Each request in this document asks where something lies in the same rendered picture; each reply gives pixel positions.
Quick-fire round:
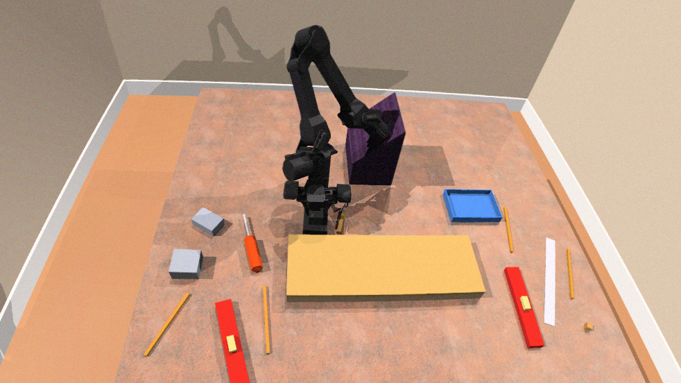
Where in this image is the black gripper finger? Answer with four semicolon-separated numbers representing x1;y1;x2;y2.
323;200;338;217
296;196;309;216

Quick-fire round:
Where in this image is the white flat strip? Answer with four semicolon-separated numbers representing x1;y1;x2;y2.
544;237;555;326

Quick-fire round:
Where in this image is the orange-handled awl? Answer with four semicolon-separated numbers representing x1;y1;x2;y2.
243;214;263;272

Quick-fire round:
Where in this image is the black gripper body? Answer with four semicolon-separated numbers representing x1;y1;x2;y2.
283;173;352;203

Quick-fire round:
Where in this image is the red flat bar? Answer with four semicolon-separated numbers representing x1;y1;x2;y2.
215;299;250;383
504;267;544;348

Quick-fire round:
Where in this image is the blue shallow tray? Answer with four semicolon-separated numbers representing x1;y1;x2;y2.
443;189;502;223

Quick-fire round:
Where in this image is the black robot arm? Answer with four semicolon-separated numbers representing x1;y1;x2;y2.
282;25;391;208

